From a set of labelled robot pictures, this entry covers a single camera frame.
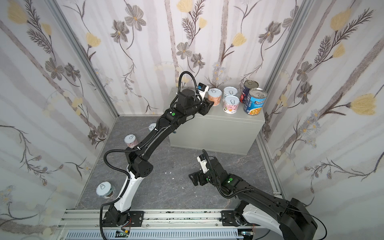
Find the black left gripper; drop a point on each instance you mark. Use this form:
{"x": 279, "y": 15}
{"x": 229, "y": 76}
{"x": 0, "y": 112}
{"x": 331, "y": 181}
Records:
{"x": 204, "y": 106}

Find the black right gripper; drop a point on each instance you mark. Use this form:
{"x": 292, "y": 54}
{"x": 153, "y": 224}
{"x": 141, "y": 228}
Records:
{"x": 200, "y": 176}

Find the orange small can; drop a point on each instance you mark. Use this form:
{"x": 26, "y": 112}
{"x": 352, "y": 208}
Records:
{"x": 215, "y": 96}

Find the brown-label small can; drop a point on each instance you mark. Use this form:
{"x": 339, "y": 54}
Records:
{"x": 231, "y": 104}

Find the grey-label small can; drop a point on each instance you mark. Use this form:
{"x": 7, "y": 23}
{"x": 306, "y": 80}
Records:
{"x": 229, "y": 91}

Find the red and navy tall can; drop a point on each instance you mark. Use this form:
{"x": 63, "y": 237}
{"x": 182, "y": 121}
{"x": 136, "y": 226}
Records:
{"x": 247, "y": 86}

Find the blue soup can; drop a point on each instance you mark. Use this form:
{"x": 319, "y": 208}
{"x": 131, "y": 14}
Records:
{"x": 255, "y": 101}

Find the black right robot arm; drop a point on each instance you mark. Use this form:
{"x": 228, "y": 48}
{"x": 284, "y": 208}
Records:
{"x": 290, "y": 219}

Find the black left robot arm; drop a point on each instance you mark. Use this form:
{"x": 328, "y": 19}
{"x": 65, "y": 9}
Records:
{"x": 187, "y": 103}

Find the grey metal cabinet box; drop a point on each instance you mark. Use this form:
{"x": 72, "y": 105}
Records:
{"x": 219, "y": 132}

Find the teal small can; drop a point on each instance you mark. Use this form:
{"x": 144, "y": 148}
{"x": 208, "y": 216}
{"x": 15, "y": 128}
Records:
{"x": 152, "y": 126}

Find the pink small can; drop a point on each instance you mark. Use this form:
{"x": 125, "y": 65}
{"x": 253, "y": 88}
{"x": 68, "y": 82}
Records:
{"x": 131, "y": 141}

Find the white can near left base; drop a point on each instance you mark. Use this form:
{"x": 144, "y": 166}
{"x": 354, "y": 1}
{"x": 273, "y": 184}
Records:
{"x": 105, "y": 190}

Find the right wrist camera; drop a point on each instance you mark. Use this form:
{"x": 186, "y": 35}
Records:
{"x": 204, "y": 163}

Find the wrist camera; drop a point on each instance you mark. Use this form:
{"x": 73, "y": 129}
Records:
{"x": 204, "y": 163}
{"x": 203, "y": 89}

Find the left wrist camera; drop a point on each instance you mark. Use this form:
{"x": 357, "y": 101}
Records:
{"x": 203, "y": 89}

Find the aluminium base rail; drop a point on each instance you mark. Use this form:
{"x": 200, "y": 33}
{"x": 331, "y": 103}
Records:
{"x": 161, "y": 220}

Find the white slotted cable duct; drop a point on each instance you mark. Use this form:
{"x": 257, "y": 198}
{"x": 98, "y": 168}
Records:
{"x": 177, "y": 234}

